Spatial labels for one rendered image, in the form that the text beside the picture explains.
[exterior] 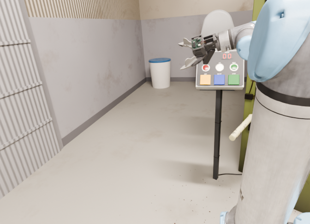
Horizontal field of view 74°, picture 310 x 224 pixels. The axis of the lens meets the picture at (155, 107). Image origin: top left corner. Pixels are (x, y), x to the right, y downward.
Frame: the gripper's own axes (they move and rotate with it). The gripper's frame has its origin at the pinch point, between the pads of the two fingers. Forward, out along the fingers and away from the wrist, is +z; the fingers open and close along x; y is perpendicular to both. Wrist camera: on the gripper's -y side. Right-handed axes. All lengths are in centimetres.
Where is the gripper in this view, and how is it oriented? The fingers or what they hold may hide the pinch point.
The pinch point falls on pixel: (179, 57)
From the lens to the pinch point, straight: 107.5
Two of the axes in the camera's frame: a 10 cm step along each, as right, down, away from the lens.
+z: -8.9, 1.7, 4.2
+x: 0.1, 9.3, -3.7
